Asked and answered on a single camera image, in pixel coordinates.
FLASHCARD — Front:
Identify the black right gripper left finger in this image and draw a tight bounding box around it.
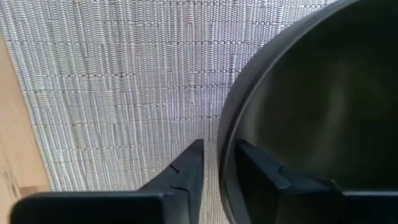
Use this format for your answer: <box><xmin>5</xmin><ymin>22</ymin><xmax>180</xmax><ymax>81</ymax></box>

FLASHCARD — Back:
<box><xmin>9</xmin><ymin>139</ymin><xmax>205</xmax><ymax>224</ymax></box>

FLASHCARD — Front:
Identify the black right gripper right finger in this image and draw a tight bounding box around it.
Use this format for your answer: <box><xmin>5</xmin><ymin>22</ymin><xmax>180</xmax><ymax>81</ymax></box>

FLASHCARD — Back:
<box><xmin>234</xmin><ymin>139</ymin><xmax>398</xmax><ymax>224</ymax></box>

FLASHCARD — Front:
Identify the grey woven placemat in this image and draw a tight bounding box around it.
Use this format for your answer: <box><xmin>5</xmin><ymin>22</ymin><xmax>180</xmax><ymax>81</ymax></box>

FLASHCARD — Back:
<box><xmin>0</xmin><ymin>0</ymin><xmax>340</xmax><ymax>224</ymax></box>

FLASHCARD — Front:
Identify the dark grey bowl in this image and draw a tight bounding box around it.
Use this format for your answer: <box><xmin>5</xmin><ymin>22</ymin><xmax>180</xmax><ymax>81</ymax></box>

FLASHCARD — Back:
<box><xmin>216</xmin><ymin>0</ymin><xmax>398</xmax><ymax>224</ymax></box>

